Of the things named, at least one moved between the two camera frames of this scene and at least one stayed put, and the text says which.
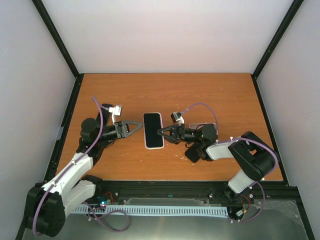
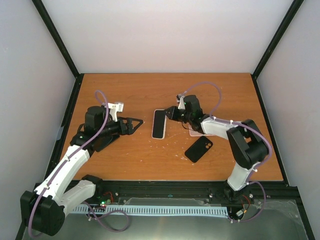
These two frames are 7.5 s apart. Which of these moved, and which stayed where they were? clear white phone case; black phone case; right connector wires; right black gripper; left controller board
Moved: clear white phone case; right black gripper
Stayed: black phone case; right connector wires; left controller board
